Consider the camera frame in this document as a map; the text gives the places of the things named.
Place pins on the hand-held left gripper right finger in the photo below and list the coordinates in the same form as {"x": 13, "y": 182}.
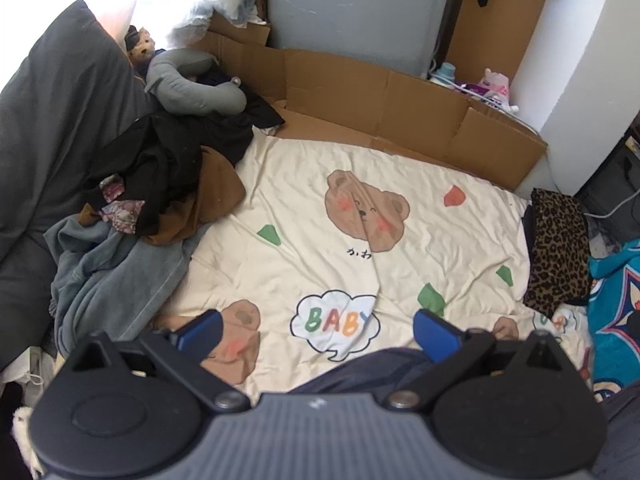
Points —
{"x": 440, "y": 334}

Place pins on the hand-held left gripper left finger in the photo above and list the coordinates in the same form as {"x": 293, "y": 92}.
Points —
{"x": 200, "y": 331}

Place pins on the leopard print skirt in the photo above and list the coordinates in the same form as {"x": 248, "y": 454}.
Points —
{"x": 557, "y": 250}

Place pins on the person's dark trousers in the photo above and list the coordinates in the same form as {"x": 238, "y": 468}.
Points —
{"x": 350, "y": 375}

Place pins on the blue-grey garment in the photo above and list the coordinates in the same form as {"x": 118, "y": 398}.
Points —
{"x": 110, "y": 280}

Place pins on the pink floral cloth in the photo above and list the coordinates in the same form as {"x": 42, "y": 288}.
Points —
{"x": 122, "y": 210}

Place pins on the brown garment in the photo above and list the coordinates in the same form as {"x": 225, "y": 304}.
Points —
{"x": 215, "y": 185}

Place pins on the cream bear print blanket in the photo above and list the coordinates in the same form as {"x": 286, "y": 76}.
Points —
{"x": 300, "y": 210}

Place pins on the black crumpled garment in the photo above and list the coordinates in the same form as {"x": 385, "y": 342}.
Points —
{"x": 165, "y": 160}

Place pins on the teal printed blanket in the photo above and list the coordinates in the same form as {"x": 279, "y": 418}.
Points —
{"x": 615, "y": 320}

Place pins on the dark grey storage box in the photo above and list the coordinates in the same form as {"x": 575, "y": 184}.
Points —
{"x": 605, "y": 180}

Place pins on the folded cardboard sheet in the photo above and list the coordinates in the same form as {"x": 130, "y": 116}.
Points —
{"x": 375, "y": 105}

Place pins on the grey neck pillow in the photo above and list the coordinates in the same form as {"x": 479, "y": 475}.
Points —
{"x": 190, "y": 92}

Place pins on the dark grey pillow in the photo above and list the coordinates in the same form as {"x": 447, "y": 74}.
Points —
{"x": 50, "y": 135}

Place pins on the pink plush toy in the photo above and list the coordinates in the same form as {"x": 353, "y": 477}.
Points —
{"x": 495, "y": 84}

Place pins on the teal bottle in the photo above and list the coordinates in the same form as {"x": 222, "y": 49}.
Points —
{"x": 446, "y": 72}

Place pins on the brown teddy bear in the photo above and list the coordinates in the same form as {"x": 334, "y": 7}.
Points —
{"x": 142, "y": 47}

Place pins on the clear plastic bag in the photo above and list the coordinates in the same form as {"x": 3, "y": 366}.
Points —
{"x": 190, "y": 22}

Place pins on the grey upright mattress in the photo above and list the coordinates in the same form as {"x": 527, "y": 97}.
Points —
{"x": 350, "y": 10}

